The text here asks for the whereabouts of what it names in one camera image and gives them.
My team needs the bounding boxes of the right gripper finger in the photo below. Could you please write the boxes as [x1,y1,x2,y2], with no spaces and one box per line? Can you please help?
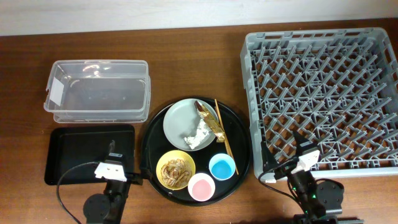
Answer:
[293,131,315,152]
[261,142,279,172]

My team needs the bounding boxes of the blue cup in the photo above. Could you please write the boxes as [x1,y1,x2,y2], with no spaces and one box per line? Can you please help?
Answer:
[209,153,236,181]

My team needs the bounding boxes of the wooden chopstick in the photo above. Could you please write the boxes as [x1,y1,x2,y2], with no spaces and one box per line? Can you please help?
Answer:
[214,98,234,160]

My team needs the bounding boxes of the yellow bowl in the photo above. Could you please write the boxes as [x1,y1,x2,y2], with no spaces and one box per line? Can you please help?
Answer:
[156,150,196,190]

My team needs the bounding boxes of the food scraps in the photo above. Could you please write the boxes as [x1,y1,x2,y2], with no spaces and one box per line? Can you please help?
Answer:
[160,159,192,188]

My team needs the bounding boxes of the pink cup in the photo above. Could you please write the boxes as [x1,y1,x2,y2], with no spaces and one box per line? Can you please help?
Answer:
[188,173,215,202]

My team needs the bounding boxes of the grey plate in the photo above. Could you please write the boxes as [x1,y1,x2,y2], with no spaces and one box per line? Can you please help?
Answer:
[163,98,218,151]

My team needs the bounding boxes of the gold foil wrapper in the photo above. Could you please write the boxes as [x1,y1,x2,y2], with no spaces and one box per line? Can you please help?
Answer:
[194,101,225,142]

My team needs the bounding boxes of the white tissue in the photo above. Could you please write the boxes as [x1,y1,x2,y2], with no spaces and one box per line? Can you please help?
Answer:
[184,119,212,151]

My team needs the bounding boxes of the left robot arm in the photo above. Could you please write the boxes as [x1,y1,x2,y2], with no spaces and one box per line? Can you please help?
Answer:
[83,141,143,224]

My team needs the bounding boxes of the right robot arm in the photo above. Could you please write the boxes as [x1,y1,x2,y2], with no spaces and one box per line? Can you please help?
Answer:
[257,131,364,224]

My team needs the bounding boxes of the grey dishwasher rack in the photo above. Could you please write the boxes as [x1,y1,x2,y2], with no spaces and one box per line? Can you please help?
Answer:
[240,27,397,183]

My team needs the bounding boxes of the round black tray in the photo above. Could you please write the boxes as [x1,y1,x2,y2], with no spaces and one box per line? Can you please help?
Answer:
[139,102,252,206]

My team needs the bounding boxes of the black rectangular tray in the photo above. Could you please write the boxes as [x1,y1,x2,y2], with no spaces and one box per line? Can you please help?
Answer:
[44,124,135,185]

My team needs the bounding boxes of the clear plastic bin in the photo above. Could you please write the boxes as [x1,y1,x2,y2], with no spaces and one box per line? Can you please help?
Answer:
[44,59,151,123]

